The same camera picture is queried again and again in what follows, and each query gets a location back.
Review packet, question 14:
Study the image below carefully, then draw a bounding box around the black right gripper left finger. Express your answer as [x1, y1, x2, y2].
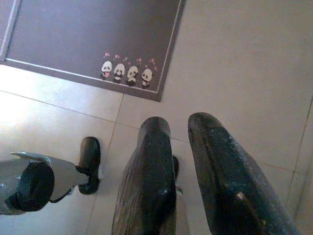
[112, 117, 178, 235]

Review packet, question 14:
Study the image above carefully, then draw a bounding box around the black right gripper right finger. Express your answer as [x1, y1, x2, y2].
[187, 112, 302, 235]

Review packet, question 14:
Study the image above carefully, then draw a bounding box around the dark panda print floor mat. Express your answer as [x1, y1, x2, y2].
[0, 0, 187, 102]

